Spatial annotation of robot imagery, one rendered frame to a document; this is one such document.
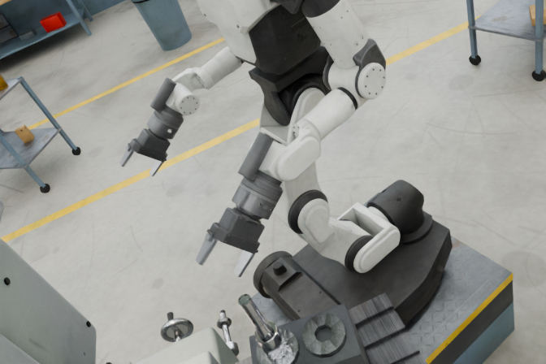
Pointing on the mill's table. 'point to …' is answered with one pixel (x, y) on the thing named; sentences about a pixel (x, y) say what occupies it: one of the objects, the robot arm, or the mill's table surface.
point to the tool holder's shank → (262, 327)
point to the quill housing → (41, 315)
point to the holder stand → (318, 340)
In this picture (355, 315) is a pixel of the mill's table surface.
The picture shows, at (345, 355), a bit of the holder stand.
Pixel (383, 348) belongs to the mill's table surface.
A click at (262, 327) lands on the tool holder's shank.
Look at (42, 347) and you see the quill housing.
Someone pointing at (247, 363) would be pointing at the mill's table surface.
